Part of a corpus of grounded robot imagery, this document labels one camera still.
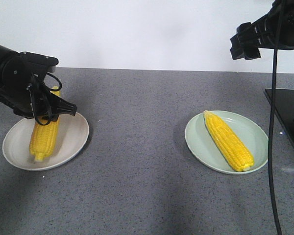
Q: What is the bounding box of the yellow corn cob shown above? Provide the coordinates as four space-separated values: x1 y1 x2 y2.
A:
203 111 254 172
28 85 61 162

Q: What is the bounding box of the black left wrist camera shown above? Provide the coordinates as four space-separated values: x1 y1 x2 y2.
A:
20 51 59 73

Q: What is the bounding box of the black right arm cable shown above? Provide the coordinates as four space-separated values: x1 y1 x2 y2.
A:
267 0 285 235

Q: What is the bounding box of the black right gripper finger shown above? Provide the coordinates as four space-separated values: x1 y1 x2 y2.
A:
230 35 261 60
237 22 254 39

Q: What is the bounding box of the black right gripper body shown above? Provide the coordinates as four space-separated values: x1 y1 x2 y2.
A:
252 0 294 50

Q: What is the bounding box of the black induction cooktop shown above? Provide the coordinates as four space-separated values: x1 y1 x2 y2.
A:
274 88 294 147

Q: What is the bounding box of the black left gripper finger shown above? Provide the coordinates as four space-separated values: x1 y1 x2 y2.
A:
35 115 59 125
52 97 77 116

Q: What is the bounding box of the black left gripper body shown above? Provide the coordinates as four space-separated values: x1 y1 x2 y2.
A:
0 51 56 119

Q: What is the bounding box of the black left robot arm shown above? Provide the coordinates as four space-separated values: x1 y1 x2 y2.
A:
0 45 77 125

